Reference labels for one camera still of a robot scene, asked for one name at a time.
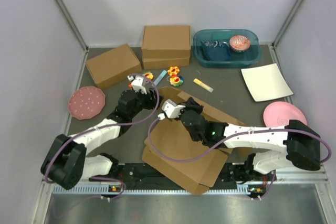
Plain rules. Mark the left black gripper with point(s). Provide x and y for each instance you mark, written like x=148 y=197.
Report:
x=151 y=103

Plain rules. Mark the white square plate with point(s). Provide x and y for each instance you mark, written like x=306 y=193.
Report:
x=266 y=83

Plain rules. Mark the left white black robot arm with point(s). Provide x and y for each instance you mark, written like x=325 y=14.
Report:
x=67 y=163

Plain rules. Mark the pink dotted plate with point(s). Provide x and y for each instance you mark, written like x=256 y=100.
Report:
x=86 y=103

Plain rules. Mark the blue highlighter pen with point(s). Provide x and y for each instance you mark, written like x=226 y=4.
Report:
x=160 y=77

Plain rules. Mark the bottom stacked cardboard box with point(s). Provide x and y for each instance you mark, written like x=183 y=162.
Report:
x=157 y=63

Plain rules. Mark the small folded cardboard box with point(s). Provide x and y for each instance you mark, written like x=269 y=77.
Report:
x=113 y=66

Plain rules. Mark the top stacked cardboard box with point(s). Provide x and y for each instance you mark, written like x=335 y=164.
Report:
x=166 y=42

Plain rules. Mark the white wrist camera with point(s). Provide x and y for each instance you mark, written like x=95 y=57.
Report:
x=138 y=83
x=170 y=110

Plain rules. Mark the teal plastic bin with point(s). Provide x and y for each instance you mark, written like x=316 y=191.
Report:
x=238 y=59

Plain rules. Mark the red white patterned bowl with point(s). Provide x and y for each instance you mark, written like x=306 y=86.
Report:
x=239 y=43

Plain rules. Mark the plain pink plate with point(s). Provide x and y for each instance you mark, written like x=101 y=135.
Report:
x=280 y=113

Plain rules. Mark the rainbow flower plush dark petals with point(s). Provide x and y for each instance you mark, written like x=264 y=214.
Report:
x=149 y=75

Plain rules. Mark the rainbow flower plush green petals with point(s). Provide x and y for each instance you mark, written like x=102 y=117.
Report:
x=176 y=81

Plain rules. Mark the orange yellow flower plush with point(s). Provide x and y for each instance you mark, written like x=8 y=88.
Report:
x=173 y=71

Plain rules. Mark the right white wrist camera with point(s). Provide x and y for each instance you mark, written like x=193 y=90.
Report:
x=170 y=110

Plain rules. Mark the brown cardboard box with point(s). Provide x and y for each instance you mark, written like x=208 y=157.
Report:
x=170 y=150

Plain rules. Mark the dark blue patterned bowl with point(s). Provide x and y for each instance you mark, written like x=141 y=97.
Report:
x=215 y=50

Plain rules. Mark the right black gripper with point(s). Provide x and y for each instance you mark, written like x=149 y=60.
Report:
x=190 y=104

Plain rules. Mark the stacked cardboard box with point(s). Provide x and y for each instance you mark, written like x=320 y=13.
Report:
x=166 y=42
x=157 y=63

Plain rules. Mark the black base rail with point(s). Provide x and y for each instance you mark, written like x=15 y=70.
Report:
x=143 y=176

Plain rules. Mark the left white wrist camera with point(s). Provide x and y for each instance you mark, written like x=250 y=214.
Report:
x=138 y=83

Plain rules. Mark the yellow highlighter pen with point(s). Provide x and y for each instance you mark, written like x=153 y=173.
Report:
x=203 y=85

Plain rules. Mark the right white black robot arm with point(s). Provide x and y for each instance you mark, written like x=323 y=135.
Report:
x=291 y=145

